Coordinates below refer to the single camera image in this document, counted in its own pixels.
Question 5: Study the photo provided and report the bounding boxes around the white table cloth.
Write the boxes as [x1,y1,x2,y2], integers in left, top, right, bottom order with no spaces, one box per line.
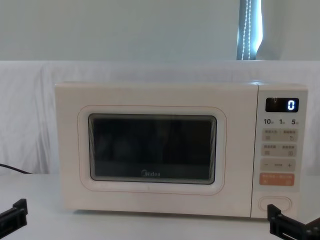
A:
[0,171,320,240]

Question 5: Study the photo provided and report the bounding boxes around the cream microwave oven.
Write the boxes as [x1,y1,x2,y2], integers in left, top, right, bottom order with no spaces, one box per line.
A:
[54,81,310,219]

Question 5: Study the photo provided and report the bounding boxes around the white curtain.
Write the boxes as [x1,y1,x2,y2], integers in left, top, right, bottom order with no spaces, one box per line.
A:
[0,0,320,62]

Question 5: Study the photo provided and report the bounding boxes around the thin black power cable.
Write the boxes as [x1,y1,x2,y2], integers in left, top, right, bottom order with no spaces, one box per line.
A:
[0,163,34,175]

